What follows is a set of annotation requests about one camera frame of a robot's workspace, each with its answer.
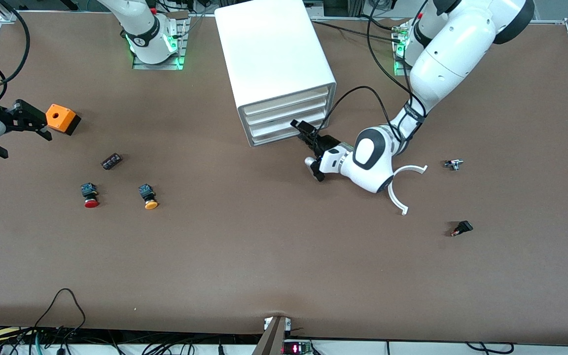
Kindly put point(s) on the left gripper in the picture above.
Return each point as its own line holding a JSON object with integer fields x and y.
{"x": 325, "y": 143}

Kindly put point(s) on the white plastic drawer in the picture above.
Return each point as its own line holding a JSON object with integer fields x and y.
{"x": 284, "y": 114}
{"x": 274, "y": 134}
{"x": 289, "y": 100}

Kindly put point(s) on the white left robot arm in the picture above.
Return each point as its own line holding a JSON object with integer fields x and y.
{"x": 451, "y": 49}

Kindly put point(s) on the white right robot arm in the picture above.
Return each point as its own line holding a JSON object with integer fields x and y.
{"x": 136, "y": 19}

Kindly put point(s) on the orange button box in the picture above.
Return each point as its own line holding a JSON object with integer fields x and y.
{"x": 59, "y": 118}

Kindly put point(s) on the red mushroom push button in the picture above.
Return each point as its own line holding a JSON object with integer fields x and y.
{"x": 90, "y": 195}

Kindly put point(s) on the yellow mushroom push button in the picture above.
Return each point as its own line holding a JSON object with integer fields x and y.
{"x": 148, "y": 197}

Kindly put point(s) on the black cylindrical capacitor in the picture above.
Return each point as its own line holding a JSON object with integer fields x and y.
{"x": 111, "y": 161}

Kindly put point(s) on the white bin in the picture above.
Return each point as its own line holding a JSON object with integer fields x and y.
{"x": 274, "y": 49}

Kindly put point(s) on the small metal connector part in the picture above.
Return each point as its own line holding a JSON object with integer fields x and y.
{"x": 454, "y": 164}

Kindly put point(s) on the small device with red display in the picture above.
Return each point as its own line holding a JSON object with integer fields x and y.
{"x": 296, "y": 348}

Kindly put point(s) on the white curved plastic bracket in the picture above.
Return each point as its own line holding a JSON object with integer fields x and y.
{"x": 414, "y": 168}

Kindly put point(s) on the small black switch part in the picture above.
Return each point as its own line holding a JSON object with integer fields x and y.
{"x": 463, "y": 228}

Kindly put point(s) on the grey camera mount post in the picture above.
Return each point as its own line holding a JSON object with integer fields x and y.
{"x": 271, "y": 340}

